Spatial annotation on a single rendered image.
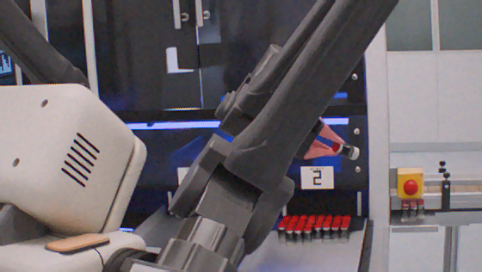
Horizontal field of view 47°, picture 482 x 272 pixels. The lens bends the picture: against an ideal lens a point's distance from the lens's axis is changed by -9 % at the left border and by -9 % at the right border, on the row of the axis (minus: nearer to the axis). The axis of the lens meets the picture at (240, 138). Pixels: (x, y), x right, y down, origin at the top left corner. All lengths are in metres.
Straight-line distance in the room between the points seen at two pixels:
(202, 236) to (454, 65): 5.66
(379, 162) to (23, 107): 1.07
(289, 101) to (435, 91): 5.60
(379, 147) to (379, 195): 0.13
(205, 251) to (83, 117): 0.19
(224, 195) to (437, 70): 5.59
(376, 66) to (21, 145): 1.06
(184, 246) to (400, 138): 5.71
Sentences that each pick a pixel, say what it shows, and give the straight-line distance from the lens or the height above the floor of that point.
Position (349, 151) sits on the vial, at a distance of 1.00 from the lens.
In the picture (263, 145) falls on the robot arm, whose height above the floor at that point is 1.31.
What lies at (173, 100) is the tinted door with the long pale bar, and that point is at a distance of 1.62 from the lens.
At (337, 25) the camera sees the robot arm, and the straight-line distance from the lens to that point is 0.56.
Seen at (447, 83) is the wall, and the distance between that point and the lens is 6.16.
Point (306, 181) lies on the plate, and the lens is 1.56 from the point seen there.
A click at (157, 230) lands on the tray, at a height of 0.88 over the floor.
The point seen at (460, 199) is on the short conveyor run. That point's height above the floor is 0.92.
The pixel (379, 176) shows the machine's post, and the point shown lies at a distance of 1.55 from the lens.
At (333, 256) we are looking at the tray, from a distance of 1.41.
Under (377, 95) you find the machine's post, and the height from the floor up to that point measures 1.23.
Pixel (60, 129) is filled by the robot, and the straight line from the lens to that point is 0.60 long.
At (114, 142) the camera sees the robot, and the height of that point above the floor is 1.32.
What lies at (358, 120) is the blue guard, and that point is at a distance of 1.52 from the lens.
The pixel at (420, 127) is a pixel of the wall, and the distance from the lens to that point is 6.21.
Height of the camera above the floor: 1.44
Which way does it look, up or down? 11 degrees down
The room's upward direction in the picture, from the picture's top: 4 degrees counter-clockwise
